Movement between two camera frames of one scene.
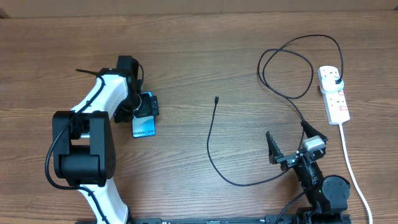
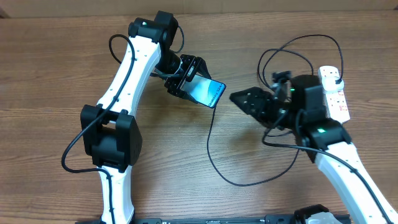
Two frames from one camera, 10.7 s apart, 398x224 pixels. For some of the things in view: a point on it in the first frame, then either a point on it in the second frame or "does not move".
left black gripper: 150,106 -> 193,64
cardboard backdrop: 28,9 does not move
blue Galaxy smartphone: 144,126 -> 205,91
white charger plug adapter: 329,84 does not move
